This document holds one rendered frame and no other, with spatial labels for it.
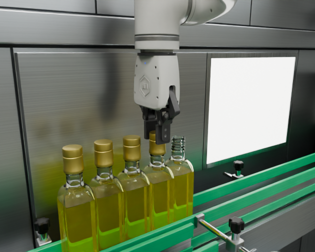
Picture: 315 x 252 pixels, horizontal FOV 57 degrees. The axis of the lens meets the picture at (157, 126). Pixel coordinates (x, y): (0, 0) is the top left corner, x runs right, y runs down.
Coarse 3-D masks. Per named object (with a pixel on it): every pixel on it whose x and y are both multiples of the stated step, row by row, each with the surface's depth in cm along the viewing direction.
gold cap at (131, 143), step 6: (126, 138) 55; (132, 138) 55; (138, 138) 55; (126, 144) 55; (132, 144) 55; (138, 144) 56; (126, 150) 55; (132, 150) 55; (138, 150) 56; (126, 156) 56; (132, 156) 55; (138, 156) 56
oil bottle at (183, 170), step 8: (168, 160) 64; (176, 160) 63; (184, 160) 64; (176, 168) 62; (184, 168) 63; (192, 168) 64; (176, 176) 62; (184, 176) 63; (192, 176) 64; (176, 184) 62; (184, 184) 63; (192, 184) 65; (176, 192) 62; (184, 192) 64; (192, 192) 65; (176, 200) 63; (184, 200) 64; (192, 200) 66; (176, 208) 63; (184, 208) 65; (192, 208) 67; (176, 216) 64; (184, 216) 65
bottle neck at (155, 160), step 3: (150, 156) 60; (153, 156) 59; (156, 156) 59; (159, 156) 59; (162, 156) 59; (150, 159) 60; (153, 159) 59; (156, 159) 59; (159, 159) 59; (162, 159) 60; (150, 162) 60; (153, 162) 59; (156, 162) 59; (159, 162) 59; (162, 162) 60; (153, 165) 60; (156, 165) 59; (159, 165) 59
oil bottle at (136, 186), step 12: (120, 180) 57; (132, 180) 55; (144, 180) 57; (132, 192) 56; (144, 192) 57; (132, 204) 56; (144, 204) 58; (132, 216) 57; (144, 216) 58; (132, 228) 57; (144, 228) 59
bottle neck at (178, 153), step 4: (172, 136) 63; (176, 136) 64; (180, 136) 64; (172, 140) 63; (176, 140) 62; (180, 140) 62; (184, 140) 63; (172, 144) 63; (176, 144) 62; (180, 144) 62; (172, 148) 63; (176, 148) 62; (180, 148) 62; (184, 148) 63; (172, 152) 63; (176, 152) 63; (180, 152) 63; (172, 156) 63; (176, 156) 63; (180, 156) 63
